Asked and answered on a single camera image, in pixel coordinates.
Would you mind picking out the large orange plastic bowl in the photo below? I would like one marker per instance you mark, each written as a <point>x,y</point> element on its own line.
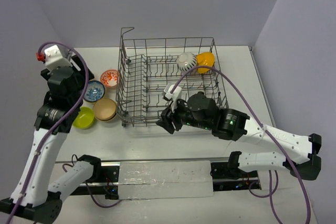
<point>205,59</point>

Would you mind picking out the white striped ceramic bowl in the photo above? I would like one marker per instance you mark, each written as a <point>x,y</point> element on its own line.
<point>186,61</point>

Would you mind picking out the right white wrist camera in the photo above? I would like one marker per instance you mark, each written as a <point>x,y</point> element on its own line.
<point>172,94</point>

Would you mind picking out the blue floral ceramic bowl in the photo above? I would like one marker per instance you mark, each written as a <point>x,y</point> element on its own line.
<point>95,91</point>

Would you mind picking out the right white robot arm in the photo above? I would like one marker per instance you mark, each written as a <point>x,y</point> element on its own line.
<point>284,150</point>

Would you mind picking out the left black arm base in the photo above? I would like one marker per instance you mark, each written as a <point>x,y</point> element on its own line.
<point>106,184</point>

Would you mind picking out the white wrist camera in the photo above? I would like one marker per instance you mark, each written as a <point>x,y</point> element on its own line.
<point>56,56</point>
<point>172,94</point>

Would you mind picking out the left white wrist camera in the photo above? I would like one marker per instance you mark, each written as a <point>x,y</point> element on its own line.
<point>56,56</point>

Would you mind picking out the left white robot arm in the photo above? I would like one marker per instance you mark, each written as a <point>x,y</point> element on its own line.
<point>35,198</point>

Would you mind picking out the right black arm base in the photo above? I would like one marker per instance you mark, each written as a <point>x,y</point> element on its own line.
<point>226,179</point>

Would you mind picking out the clear plastic tape sheet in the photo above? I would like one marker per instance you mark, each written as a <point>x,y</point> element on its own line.
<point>159,180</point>

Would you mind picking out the grey wire dish rack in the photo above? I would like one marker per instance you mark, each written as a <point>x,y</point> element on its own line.
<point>146,66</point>

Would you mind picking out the red patterned white bowl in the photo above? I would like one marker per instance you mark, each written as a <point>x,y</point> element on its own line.
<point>110,78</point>

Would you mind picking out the lime green plastic bowl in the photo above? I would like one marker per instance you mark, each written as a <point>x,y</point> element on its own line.
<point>84,119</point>

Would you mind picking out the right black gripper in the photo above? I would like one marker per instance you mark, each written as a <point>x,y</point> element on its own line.
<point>167,113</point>

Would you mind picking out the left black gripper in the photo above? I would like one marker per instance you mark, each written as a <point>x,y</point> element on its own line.
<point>79,64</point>

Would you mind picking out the tan ceramic bowl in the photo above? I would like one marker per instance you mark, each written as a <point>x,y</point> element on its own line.
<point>105,109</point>

